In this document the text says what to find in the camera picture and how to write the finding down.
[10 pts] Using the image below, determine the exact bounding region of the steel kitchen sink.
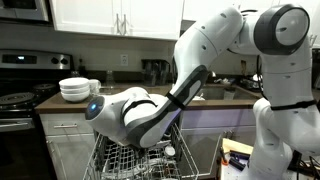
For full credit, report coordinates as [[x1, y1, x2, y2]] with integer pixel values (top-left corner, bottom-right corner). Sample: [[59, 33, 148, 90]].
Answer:
[[196, 84, 263, 101]]

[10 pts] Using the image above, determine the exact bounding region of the white kitchen drawer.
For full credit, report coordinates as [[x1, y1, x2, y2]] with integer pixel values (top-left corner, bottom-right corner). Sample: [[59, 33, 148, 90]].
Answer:
[[39, 112, 98, 136]]

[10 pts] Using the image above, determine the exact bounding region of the clear glass jar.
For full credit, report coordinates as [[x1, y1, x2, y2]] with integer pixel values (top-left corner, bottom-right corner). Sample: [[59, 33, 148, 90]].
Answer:
[[105, 69, 116, 88]]

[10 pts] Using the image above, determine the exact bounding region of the clear glass food container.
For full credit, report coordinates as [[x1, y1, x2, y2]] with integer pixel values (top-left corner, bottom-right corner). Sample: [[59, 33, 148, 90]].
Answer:
[[90, 85, 114, 98]]

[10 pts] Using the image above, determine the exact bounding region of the small white bowl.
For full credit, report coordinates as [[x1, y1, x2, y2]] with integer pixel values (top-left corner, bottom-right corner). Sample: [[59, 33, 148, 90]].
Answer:
[[164, 145, 177, 158]]

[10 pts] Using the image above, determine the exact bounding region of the white mug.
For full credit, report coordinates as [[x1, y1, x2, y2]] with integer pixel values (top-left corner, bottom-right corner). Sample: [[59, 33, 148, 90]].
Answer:
[[88, 78, 102, 94]]

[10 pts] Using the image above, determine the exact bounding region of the white sink cabinet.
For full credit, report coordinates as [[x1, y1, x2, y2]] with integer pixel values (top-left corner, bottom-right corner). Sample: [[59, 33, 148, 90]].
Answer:
[[179, 109, 261, 178]]

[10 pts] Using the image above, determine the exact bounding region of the grey cup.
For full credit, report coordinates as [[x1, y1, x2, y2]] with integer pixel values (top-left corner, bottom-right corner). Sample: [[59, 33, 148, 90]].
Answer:
[[223, 87, 237, 100]]

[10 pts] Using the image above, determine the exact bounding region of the dark bottle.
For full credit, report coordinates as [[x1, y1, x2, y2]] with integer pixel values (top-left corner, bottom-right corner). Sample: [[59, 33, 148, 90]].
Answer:
[[78, 56, 87, 77]]

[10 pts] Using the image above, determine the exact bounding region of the white stacked bowl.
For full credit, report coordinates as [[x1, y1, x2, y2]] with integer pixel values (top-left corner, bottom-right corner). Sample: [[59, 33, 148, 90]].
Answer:
[[60, 90, 91, 103], [58, 77, 90, 89], [59, 85, 91, 95]]

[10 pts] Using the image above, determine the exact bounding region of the yellow wood board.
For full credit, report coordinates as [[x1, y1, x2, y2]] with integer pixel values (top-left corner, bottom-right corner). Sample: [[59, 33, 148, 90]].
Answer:
[[221, 137, 254, 156]]

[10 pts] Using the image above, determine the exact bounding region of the black clamp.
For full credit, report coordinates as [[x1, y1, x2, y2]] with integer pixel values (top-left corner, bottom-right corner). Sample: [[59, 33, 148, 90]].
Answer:
[[228, 149, 251, 172]]

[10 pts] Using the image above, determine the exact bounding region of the white base cabinet door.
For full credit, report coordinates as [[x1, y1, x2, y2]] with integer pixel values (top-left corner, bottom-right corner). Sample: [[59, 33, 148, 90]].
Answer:
[[44, 133, 98, 180]]

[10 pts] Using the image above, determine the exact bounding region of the black steel stove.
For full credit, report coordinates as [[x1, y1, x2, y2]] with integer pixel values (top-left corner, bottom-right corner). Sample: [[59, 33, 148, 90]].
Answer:
[[0, 49, 73, 180]]

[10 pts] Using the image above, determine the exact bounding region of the steel microwave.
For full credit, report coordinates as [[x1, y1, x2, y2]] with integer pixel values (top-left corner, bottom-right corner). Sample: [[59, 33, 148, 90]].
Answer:
[[0, 0, 51, 23]]

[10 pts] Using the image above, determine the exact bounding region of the white wall outlet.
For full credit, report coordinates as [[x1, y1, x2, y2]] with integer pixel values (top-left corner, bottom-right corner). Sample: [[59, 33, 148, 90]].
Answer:
[[120, 53, 129, 66]]

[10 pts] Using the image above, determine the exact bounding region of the silver cabinet handle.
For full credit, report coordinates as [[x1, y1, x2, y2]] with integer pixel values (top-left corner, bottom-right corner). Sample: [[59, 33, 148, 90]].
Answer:
[[114, 13, 121, 35], [122, 13, 129, 36]]

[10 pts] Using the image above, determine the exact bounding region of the white wire dish rack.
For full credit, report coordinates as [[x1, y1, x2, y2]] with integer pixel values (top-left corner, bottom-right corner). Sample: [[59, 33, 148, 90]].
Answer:
[[82, 123, 200, 180]]

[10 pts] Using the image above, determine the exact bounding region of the orange handled tool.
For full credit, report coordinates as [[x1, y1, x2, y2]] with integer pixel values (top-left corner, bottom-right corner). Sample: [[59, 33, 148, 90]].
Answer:
[[218, 146, 230, 167]]

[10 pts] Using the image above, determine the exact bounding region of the silver drawer handle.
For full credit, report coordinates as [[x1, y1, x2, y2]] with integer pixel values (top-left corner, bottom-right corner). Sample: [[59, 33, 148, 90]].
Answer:
[[53, 123, 78, 129]]

